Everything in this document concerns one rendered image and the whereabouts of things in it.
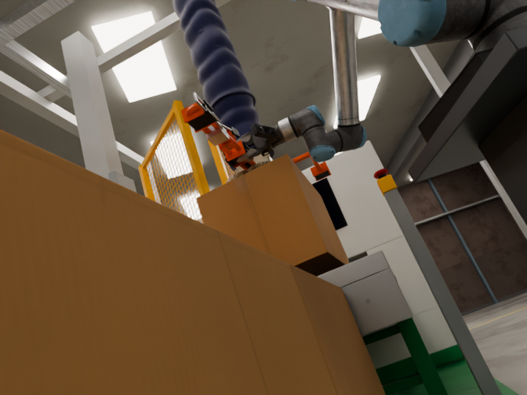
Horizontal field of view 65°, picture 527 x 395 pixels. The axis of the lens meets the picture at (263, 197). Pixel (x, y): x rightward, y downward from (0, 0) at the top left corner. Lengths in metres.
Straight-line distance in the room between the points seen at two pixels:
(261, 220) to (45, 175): 1.30
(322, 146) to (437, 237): 11.51
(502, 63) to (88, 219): 0.71
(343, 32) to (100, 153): 1.78
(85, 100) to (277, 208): 1.93
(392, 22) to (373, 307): 0.78
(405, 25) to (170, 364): 0.90
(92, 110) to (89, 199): 2.77
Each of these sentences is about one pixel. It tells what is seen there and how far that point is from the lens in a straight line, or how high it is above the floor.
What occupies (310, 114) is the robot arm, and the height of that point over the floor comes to 1.20.
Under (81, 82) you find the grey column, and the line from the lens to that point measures 3.21.
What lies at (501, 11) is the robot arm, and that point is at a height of 0.93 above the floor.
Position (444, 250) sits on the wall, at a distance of 12.93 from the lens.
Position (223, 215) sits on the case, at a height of 0.96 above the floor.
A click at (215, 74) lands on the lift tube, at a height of 1.74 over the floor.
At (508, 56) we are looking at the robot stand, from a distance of 0.81.
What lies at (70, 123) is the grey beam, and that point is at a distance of 4.47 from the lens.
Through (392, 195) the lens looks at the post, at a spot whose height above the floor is 0.90.
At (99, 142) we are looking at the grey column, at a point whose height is 2.03.
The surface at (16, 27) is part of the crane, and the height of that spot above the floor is 2.95.
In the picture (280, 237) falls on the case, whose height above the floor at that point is 0.80.
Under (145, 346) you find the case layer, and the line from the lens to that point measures 0.25.
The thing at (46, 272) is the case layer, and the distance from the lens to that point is 0.21.
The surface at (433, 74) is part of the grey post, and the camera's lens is 4.81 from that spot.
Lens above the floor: 0.40
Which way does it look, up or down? 22 degrees up
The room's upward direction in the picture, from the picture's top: 20 degrees counter-clockwise
